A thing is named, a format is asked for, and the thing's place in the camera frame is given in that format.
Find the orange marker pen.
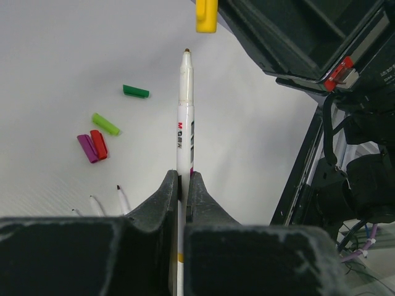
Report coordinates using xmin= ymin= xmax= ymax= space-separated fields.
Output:
xmin=176 ymin=49 xmax=194 ymax=295

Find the dark green pen cap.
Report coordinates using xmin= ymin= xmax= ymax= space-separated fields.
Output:
xmin=123 ymin=84 xmax=150 ymax=99

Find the green marker pen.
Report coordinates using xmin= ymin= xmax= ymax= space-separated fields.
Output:
xmin=72 ymin=209 xmax=83 ymax=217

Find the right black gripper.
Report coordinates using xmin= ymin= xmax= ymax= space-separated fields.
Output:
xmin=218 ymin=1 xmax=389 ymax=93

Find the yellow marker pen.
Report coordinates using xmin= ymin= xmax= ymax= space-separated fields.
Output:
xmin=89 ymin=195 xmax=105 ymax=217

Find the purple pen cap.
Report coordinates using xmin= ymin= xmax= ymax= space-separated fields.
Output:
xmin=77 ymin=134 xmax=99 ymax=163

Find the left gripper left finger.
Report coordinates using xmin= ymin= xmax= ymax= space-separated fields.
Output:
xmin=1 ymin=170 xmax=178 ymax=295

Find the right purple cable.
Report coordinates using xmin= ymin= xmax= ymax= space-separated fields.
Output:
xmin=339 ymin=223 xmax=380 ymax=265

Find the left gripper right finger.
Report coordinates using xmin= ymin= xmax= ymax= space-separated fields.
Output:
xmin=183 ymin=172 xmax=351 ymax=295

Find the light green pen cap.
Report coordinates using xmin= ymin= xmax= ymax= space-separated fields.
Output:
xmin=92 ymin=113 xmax=121 ymax=136

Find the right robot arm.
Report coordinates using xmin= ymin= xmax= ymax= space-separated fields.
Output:
xmin=218 ymin=1 xmax=394 ymax=223

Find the red pen cap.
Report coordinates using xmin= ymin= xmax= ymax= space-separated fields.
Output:
xmin=90 ymin=129 xmax=108 ymax=160

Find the yellow pen cap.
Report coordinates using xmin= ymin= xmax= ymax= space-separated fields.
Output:
xmin=196 ymin=0 xmax=218 ymax=33

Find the red marker pen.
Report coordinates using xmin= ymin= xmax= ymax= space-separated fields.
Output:
xmin=117 ymin=185 xmax=131 ymax=215

